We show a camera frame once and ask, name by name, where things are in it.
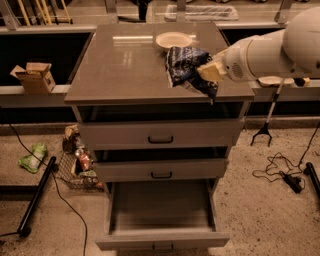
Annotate yellow tape measure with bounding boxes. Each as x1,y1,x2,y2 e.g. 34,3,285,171
294,78,310,87

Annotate black cable left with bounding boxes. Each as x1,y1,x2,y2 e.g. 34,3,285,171
0,109,89,256

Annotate yellow wooden sticks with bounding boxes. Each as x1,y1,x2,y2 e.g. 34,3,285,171
15,0,73,26

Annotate bottom grey drawer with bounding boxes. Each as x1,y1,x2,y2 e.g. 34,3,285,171
96,180,229,252

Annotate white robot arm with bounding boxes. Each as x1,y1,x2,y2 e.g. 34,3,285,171
197,7,320,82

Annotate white paper bowl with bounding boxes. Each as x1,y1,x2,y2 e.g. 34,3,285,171
155,32,192,51

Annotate black metal floor leg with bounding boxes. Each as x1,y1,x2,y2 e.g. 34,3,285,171
303,162,320,199
17,156,56,237

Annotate black power cable right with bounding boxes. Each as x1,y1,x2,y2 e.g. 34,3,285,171
251,121,320,195

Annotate middle grey drawer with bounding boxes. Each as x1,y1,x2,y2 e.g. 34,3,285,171
94,158,228,182

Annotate grabber reacher tool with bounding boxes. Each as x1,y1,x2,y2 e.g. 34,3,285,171
250,78,285,145

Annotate blue chip bag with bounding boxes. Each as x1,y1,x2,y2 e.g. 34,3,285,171
165,46,218,102

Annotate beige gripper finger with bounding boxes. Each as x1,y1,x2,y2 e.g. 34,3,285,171
197,50,227,82

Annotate grey drawer cabinet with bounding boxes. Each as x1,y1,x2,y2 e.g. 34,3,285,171
64,22,256,188

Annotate wire basket with snacks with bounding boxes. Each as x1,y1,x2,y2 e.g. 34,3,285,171
58,124,103,190

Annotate clear plastic tray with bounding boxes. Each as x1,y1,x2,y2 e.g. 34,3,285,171
164,4,240,23

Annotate black metal floor leg left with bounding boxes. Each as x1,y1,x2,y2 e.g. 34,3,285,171
17,156,56,237

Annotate top grey drawer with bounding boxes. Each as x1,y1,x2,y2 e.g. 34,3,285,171
78,120,243,150

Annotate grey drawer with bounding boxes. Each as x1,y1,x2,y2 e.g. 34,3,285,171
94,158,228,182
96,180,229,252
78,120,243,150

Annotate green snack bag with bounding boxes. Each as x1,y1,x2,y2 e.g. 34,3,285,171
18,143,47,174

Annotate black metal floor leg right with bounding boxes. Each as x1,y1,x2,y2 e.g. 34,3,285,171
303,162,320,199

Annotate white takeout container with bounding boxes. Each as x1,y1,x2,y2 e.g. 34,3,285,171
258,76,294,87

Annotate brown cardboard box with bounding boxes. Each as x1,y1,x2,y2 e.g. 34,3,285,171
10,62,56,95

